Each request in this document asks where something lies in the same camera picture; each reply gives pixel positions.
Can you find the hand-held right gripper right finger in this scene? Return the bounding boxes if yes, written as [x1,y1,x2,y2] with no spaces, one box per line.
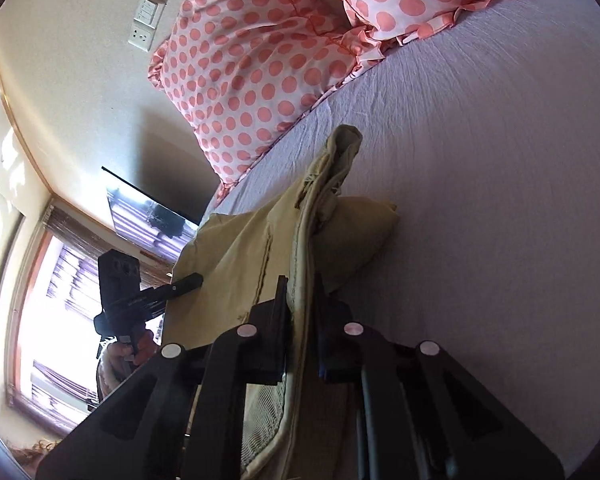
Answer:
[314,272,566,480]

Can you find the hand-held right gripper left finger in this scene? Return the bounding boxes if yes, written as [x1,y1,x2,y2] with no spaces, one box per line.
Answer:
[35,275,293,480]

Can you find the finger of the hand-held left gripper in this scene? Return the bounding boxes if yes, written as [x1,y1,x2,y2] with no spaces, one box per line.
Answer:
[150,272,204,303]

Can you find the beige pants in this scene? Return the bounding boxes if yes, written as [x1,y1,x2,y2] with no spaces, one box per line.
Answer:
[162,124,400,478]

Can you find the person's left hand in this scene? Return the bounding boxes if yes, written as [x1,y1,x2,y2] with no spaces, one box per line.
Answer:
[111,327,156,368]

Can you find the wooden framed window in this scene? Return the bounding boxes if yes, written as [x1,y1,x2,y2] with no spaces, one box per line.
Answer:
[5,197,176,423]

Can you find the lilac bed sheet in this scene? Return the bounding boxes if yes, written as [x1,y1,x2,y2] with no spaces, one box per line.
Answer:
[200,0,600,480]

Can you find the wall-mounted television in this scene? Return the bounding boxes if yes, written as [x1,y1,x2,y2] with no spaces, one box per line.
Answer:
[101,166,201,258]

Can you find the white wall socket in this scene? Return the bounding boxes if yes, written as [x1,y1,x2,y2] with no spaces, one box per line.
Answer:
[128,21,154,53]

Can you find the white wall switch plate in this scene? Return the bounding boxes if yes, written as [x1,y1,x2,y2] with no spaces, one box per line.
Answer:
[135,0,162,28]

